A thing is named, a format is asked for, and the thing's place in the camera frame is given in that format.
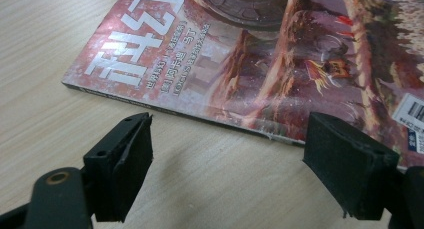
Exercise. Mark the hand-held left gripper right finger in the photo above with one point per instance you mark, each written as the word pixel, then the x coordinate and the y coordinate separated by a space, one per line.
pixel 353 169

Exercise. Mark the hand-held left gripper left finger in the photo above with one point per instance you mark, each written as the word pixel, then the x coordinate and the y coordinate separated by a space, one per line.
pixel 123 169

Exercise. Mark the illustrated magazine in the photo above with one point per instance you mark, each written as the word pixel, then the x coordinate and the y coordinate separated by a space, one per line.
pixel 250 62

